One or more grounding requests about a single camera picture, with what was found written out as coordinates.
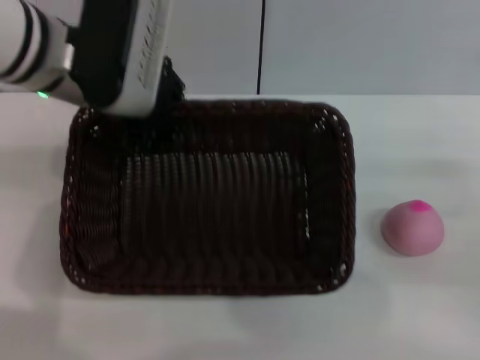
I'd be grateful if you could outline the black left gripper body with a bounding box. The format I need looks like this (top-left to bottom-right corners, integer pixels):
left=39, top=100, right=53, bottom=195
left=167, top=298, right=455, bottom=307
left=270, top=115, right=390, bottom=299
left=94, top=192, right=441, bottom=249
left=67, top=0, right=133, bottom=110

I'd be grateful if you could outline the dark brown woven basket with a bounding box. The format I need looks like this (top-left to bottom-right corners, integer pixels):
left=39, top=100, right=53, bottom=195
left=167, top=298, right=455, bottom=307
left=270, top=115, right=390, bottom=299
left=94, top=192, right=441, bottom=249
left=58, top=98, right=357, bottom=297

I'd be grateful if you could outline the pink round bun toy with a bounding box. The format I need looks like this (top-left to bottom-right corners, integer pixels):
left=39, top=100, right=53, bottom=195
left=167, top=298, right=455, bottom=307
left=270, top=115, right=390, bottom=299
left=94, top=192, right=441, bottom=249
left=381, top=199, right=446, bottom=257

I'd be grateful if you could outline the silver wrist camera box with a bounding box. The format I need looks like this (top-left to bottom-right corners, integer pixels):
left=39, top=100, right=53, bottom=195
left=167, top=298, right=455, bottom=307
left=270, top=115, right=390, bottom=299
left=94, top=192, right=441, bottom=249
left=100, top=0, right=174, bottom=119

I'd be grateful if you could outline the black vertical cable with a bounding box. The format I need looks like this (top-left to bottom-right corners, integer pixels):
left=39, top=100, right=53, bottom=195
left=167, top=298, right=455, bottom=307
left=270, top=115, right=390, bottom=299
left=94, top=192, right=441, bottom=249
left=256, top=0, right=267, bottom=95

